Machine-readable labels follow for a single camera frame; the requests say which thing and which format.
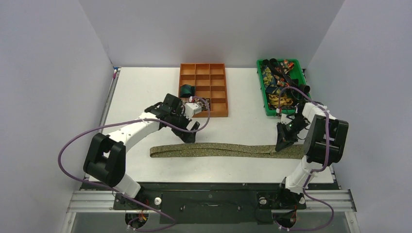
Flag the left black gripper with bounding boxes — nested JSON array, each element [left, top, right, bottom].
[[170, 108, 199, 143]]

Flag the olive floral patterned tie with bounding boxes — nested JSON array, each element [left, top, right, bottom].
[[150, 143, 305, 159]]

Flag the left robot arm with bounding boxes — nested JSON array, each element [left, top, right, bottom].
[[83, 94, 202, 209]]

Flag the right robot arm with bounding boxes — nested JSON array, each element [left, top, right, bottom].
[[274, 102, 349, 209]]

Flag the pile of patterned ties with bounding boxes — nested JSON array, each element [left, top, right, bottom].
[[260, 59, 311, 110]]

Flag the rolled black floral tie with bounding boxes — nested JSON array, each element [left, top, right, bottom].
[[193, 98, 211, 112]]

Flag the rolled dark green tie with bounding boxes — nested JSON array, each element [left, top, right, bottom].
[[179, 84, 196, 98]]

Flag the orange compartment tray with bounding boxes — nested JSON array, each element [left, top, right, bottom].
[[178, 63, 229, 117]]

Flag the green plastic bin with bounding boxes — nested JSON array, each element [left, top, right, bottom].
[[256, 58, 312, 117]]

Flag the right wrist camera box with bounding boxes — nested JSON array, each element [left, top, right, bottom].
[[276, 109, 295, 124]]

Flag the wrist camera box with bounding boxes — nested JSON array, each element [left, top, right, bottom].
[[184, 102, 202, 119], [276, 109, 295, 124]]

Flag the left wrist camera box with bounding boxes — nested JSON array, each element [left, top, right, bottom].
[[184, 102, 202, 119]]

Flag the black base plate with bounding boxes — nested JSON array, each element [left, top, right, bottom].
[[80, 181, 339, 226]]

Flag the aluminium frame rail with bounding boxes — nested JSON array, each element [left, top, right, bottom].
[[61, 190, 361, 233]]

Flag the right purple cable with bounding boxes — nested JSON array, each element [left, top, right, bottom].
[[278, 86, 335, 232]]

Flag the purple cable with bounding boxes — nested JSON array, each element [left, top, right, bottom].
[[278, 86, 335, 232], [58, 96, 211, 232]]

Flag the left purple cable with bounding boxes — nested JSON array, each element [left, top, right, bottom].
[[58, 96, 211, 232]]

